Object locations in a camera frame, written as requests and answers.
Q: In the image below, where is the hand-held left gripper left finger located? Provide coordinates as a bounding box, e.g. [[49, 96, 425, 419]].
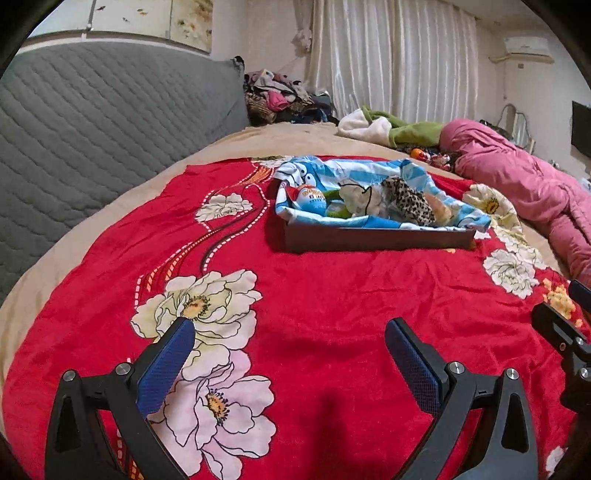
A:
[[45, 316, 197, 480]]

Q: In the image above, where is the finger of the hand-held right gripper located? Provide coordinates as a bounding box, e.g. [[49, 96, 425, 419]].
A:
[[567, 280, 591, 317], [531, 302, 591, 366]]

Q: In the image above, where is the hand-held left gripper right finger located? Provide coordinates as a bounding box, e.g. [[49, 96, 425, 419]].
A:
[[385, 318, 540, 480]]

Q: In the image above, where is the dark shallow tray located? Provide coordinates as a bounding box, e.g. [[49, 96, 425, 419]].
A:
[[283, 178, 476, 254]]

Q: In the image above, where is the orange snack packet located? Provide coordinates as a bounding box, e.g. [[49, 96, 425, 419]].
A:
[[425, 191, 453, 222]]

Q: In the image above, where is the leopard print scrunchie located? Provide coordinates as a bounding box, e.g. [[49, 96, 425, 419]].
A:
[[383, 178, 437, 227]]

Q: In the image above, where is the sheer beige scrunchie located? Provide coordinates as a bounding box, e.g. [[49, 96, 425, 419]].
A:
[[339, 182, 393, 217]]

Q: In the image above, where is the green fuzzy scrunchie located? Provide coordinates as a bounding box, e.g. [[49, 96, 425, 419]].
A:
[[323, 188, 354, 220]]

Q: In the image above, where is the blue white toy egg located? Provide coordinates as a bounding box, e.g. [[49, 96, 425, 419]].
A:
[[295, 185, 328, 214]]

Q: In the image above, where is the red floral blanket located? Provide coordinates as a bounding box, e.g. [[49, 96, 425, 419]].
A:
[[2, 154, 591, 480]]

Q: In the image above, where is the pink quilt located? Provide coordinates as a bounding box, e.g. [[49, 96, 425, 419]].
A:
[[438, 118, 591, 289]]

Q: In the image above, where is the black television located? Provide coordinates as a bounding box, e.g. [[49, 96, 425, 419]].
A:
[[571, 100, 591, 158]]

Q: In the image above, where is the arched mirror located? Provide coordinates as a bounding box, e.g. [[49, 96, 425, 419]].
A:
[[499, 104, 536, 153]]

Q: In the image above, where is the beige bed sheet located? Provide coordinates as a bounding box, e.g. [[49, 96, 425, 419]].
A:
[[0, 122, 568, 384]]

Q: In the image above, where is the blue striped cartoon cloth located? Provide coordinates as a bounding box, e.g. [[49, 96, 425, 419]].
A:
[[272, 156, 491, 234]]

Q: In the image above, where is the green white fleece blanket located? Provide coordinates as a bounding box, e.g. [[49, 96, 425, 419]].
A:
[[337, 106, 446, 148]]

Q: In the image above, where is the grey quilted headboard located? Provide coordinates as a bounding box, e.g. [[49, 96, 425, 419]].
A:
[[0, 41, 250, 305]]

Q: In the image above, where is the white air conditioner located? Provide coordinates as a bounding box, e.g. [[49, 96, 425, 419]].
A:
[[504, 37, 552, 58]]

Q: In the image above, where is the pile of clothes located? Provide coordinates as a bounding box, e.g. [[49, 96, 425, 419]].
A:
[[244, 69, 335, 125]]

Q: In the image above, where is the white curtain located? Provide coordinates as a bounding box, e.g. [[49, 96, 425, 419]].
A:
[[293, 0, 478, 123]]

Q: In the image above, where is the floral wall painting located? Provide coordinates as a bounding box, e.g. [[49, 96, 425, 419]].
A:
[[28, 0, 214, 49]]

